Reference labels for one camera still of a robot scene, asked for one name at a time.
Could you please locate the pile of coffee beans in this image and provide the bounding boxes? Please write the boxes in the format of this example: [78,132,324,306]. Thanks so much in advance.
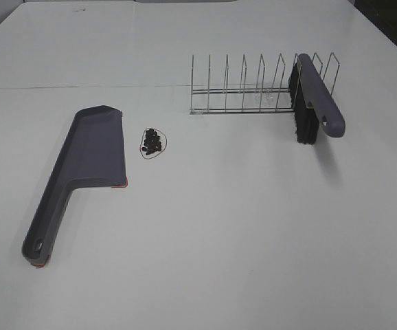
[141,128,162,155]

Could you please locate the grey plastic dustpan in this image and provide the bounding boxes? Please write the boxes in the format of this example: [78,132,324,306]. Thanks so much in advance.
[21,105,127,267]

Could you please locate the grey brush black bristles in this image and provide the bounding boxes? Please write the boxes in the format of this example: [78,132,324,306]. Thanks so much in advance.
[288,54,345,144]

